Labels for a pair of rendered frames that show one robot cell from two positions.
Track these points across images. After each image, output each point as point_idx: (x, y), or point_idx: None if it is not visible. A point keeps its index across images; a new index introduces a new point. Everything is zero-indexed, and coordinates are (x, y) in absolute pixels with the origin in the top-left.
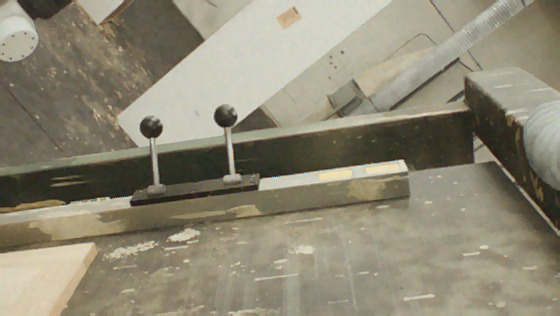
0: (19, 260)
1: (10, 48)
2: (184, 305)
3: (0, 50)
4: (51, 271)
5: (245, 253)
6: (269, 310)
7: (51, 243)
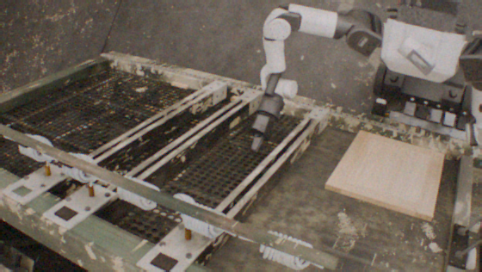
0: (426, 197)
1: (481, 133)
2: (367, 232)
3: (478, 131)
4: (410, 203)
5: (402, 258)
6: (349, 250)
7: (450, 212)
